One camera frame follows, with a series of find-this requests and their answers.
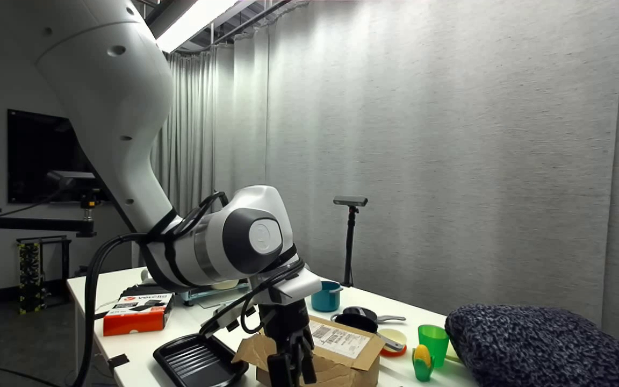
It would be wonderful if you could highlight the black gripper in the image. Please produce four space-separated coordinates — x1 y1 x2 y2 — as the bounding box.
258 300 321 387

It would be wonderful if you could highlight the brown cardboard box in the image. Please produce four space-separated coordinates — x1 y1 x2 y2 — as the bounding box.
231 314 387 387

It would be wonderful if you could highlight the orange flat box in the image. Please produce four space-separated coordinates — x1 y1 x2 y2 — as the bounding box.
100 290 177 338

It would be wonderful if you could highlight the small black frying pan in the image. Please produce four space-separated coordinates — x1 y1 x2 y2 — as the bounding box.
331 306 408 336

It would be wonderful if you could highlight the black ridged grill tray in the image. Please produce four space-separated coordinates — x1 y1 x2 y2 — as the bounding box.
150 332 252 387

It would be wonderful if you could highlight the small round dish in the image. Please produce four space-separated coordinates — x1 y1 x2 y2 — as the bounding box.
378 327 410 359

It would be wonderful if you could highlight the white table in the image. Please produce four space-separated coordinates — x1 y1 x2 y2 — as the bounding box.
67 262 482 387

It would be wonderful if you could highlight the yellow toy in green cup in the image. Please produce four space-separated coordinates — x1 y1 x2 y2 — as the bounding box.
408 345 438 385

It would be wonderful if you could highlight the green plastic cup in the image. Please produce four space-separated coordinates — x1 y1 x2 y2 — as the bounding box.
416 323 451 372

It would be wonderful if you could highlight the dark blue speckled cushion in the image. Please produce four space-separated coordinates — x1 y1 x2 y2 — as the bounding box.
443 303 619 387

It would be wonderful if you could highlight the grey curtain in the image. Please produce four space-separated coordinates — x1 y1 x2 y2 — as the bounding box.
152 0 619 362

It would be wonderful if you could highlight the black metal rack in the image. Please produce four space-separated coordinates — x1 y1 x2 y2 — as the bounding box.
15 234 77 316

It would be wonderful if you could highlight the ceiling light strip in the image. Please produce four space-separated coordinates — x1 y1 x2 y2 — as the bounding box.
149 0 240 56

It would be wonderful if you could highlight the teal pot with handles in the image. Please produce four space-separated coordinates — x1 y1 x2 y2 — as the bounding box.
310 280 343 314

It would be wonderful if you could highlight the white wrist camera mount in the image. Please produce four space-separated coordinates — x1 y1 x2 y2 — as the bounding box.
268 267 326 308

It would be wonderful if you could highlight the black camera stand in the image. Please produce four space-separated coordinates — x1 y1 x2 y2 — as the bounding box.
331 193 371 288

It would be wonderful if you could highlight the black flat strap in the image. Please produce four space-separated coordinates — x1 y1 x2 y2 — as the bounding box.
106 350 130 372

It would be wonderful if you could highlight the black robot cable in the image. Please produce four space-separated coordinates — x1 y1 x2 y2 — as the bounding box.
70 190 305 387

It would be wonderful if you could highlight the black wall monitor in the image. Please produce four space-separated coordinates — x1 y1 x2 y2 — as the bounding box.
4 105 112 206

